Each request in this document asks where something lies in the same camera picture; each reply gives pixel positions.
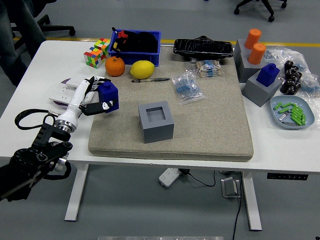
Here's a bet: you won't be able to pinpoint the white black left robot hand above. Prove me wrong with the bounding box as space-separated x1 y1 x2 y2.
57 76 119 126

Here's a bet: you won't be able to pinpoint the blue square seal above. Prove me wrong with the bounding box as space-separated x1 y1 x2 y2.
97 81 120 114
255 63 281 88

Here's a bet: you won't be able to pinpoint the grey cube seal holder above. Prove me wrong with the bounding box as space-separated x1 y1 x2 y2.
241 69 283 108
137 100 175 144

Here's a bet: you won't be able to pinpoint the orange cylinder seal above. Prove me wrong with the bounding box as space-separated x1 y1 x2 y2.
247 42 267 66
243 28 263 50

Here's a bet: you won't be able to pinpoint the large colourful puzzle cube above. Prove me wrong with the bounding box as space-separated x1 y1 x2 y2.
83 47 108 69

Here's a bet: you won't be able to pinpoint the orange fruit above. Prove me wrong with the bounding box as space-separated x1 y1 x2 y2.
104 56 126 77

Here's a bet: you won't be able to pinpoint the small colourful puzzle cube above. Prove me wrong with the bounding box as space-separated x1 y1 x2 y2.
93 37 111 60

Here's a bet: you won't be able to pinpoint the black table control panel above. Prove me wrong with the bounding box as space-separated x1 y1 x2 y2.
266 172 309 181

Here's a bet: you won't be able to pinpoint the black office chair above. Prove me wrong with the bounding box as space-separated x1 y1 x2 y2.
11 0 76 51

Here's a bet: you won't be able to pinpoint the yellow lemon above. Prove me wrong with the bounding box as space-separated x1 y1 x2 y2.
129 60 156 80

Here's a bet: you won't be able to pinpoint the black pouch red yellow trim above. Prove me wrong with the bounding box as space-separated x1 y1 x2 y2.
110 26 140 53

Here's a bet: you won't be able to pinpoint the white table leg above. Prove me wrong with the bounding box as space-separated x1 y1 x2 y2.
241 171 263 232
64 163 90 222

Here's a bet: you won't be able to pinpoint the blue plastic bin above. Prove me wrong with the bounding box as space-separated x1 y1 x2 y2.
107 29 162 68

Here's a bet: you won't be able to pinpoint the black clear pen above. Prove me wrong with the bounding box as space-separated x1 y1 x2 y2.
131 77 171 84

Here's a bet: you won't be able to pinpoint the black round cloth bundle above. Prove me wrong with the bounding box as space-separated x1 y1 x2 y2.
137 31 159 54

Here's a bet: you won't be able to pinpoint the silver metal stand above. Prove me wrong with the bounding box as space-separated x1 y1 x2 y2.
220 176 242 199

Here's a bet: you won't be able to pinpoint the clear bag blue resistors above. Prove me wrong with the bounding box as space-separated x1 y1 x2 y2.
170 69 207 106

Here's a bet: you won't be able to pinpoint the white power strip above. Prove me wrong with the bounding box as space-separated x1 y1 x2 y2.
158 167 182 188

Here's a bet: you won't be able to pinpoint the grey-brown fabric mat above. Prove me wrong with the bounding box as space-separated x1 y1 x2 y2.
87 46 255 163

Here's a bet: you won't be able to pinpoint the light blue plate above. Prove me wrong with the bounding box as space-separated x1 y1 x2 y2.
269 95 315 130

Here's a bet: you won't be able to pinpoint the clear bag taped resistors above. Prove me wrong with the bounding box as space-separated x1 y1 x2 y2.
186 59 223 79

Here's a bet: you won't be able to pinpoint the black wrapped tray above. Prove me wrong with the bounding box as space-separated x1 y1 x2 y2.
173 35 234 61

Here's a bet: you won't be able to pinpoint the clear bag blue parts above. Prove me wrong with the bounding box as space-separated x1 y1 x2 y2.
298 72 320 99

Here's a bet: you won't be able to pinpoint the grey cube cylinder holder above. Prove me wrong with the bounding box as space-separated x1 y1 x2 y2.
237 49 270 84
232 38 254 66

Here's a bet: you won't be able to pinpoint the crumpled clear plastic bag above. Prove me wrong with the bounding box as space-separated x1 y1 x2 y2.
263 46 313 76

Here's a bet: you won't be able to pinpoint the black office chair base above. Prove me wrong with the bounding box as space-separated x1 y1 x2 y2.
233 0 288 23

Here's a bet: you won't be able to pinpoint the white plain wall panel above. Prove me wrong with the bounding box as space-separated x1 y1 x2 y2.
83 91 100 105

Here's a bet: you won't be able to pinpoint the white wall socket panel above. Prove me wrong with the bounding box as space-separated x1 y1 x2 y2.
48 83 76 106

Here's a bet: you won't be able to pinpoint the white wall switch panel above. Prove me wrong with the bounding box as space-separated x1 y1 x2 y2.
65 74 88 89

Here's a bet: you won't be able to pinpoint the black floor cable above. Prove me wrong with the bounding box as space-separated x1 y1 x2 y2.
232 172 244 240

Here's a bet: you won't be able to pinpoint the black plug cable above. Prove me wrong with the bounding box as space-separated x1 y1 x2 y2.
179 168 216 188

